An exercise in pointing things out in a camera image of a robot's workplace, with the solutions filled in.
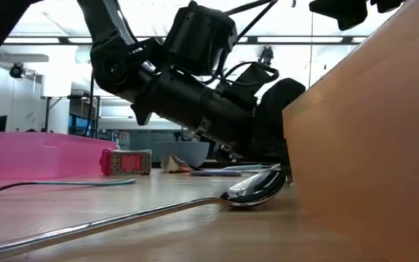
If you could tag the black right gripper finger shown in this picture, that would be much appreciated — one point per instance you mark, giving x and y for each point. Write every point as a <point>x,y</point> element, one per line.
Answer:
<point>386,4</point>
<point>340,9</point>

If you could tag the smoked paprika patterned tin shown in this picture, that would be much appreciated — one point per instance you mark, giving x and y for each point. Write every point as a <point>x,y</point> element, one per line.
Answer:
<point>127,162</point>

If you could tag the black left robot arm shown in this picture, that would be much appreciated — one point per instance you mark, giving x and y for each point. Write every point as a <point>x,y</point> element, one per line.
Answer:
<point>180,98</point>

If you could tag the large polished steel spoon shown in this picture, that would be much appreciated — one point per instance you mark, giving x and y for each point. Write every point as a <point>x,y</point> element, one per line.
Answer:
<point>253,191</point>

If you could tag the black ceiling spotlight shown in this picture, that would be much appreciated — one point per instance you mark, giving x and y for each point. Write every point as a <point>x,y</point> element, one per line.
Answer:
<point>16,71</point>
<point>266,54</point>

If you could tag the grey-blue bowl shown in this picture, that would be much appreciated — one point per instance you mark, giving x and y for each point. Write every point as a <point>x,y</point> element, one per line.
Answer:
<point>184,151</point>

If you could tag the orange plastic bin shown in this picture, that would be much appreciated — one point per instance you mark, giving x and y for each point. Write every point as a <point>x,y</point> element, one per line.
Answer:
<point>369,145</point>

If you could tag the brown crumpled food packet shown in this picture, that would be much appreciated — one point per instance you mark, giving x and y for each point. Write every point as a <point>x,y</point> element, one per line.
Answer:
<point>175,165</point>

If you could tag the pink plastic bin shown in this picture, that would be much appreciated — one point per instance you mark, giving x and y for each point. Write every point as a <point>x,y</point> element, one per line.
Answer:
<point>42,156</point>

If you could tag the black overhead frame bar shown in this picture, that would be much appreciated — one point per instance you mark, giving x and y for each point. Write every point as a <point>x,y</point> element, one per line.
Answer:
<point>347,39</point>

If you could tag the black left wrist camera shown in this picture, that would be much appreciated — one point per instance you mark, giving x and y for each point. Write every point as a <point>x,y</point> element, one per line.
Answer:
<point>249,82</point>

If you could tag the black background workstation frame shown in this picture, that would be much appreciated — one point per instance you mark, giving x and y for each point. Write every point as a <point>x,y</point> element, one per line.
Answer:
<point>47,116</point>

